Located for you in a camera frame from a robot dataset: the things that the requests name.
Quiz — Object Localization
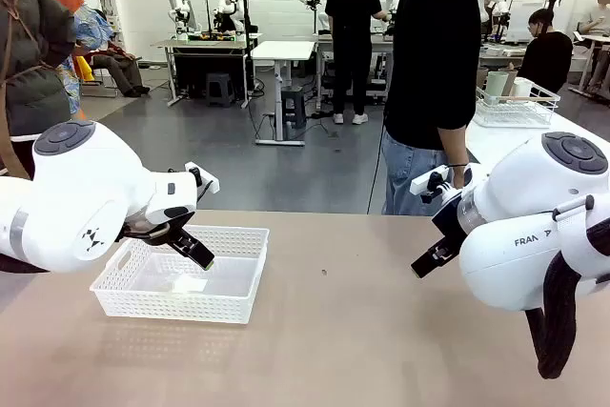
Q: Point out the black cable sleeve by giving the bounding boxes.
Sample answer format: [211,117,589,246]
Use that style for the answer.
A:
[523,220,610,380]

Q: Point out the thin black hanging cable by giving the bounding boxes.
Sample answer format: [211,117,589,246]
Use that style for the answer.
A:
[366,130,385,215]

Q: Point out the blue patterned garment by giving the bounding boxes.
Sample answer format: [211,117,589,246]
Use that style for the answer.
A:
[71,2,115,115]

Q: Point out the white office desk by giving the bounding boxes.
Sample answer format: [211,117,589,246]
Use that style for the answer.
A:
[569,32,610,103]

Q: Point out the white standing desk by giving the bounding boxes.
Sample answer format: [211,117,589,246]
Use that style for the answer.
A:
[250,39,316,147]

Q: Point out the person in black t-shirt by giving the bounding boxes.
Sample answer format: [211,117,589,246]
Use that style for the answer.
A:
[325,0,388,126]

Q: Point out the person in dark coat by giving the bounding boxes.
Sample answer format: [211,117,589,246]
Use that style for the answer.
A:
[0,0,77,179]

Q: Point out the white paper label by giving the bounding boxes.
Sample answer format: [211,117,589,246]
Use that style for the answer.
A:
[171,275,208,295]

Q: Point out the person's right hand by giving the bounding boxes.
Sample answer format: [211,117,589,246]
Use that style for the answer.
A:
[450,166,473,189]

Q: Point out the seated person in grey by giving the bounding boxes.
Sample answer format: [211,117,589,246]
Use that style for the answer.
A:
[578,0,610,39]

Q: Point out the white wire dish rack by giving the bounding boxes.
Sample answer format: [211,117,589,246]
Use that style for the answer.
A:
[474,76,561,130]

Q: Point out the white framed robot table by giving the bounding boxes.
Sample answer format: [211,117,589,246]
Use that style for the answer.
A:
[314,32,397,111]

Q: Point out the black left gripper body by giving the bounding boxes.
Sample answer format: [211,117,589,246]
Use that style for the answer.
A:
[116,206,197,244]

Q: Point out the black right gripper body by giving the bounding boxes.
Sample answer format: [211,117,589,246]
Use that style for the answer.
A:
[431,188,473,256]

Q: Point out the grey plastic stool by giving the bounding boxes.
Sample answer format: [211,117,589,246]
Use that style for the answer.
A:
[206,71,235,108]
[279,86,307,130]

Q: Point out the white perforated plastic basket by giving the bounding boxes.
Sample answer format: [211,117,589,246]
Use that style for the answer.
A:
[89,224,271,325]

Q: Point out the seated person in plaid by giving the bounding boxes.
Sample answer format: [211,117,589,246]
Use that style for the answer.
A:
[90,37,152,98]

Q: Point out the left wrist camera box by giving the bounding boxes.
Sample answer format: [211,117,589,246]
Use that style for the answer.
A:
[183,161,221,195]

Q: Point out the seated person with glasses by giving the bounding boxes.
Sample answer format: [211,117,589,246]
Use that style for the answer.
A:
[517,9,575,93]

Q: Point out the black framed robot table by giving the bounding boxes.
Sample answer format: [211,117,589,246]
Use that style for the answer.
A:
[151,32,263,109]

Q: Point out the person in black top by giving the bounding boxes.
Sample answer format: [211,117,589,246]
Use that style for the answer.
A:
[380,0,519,216]

